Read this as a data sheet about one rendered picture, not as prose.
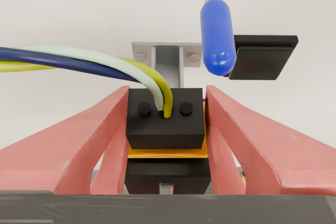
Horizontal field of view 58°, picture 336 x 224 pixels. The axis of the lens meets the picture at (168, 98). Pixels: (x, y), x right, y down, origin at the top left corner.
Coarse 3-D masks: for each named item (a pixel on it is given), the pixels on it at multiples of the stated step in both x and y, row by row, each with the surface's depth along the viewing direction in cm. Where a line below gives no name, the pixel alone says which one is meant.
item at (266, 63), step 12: (240, 36) 18; (252, 36) 19; (264, 36) 19; (276, 36) 19; (288, 36) 19; (240, 48) 18; (252, 48) 18; (264, 48) 18; (276, 48) 18; (288, 48) 18; (240, 60) 19; (252, 60) 19; (264, 60) 19; (276, 60) 19; (228, 72) 21; (240, 72) 20; (252, 72) 20; (264, 72) 20; (276, 72) 20
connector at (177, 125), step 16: (128, 96) 12; (144, 96) 12; (176, 96) 12; (192, 96) 12; (128, 112) 12; (144, 112) 12; (160, 112) 12; (176, 112) 12; (192, 112) 12; (128, 128) 12; (144, 128) 12; (160, 128) 12; (176, 128) 12; (192, 128) 12; (144, 144) 13; (160, 144) 13; (176, 144) 13; (192, 144) 12
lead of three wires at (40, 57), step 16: (0, 48) 7; (16, 48) 7; (32, 48) 7; (48, 48) 7; (64, 48) 8; (80, 48) 8; (0, 64) 7; (16, 64) 7; (32, 64) 7; (48, 64) 7; (64, 64) 7; (80, 64) 8; (96, 64) 8; (112, 64) 8; (128, 64) 8; (144, 64) 9; (128, 80) 9; (144, 80) 9; (160, 80) 10; (160, 96) 10
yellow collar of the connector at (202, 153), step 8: (128, 152) 13; (136, 152) 13; (144, 152) 13; (152, 152) 13; (160, 152) 13; (168, 152) 13; (176, 152) 13; (184, 152) 13; (192, 152) 13; (200, 152) 13
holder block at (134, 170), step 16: (128, 160) 14; (144, 160) 14; (160, 160) 14; (176, 160) 14; (192, 160) 14; (208, 160) 14; (128, 176) 14; (144, 176) 14; (160, 176) 14; (176, 176) 14; (192, 176) 14; (208, 176) 14; (128, 192) 16; (144, 192) 16; (176, 192) 16; (192, 192) 16
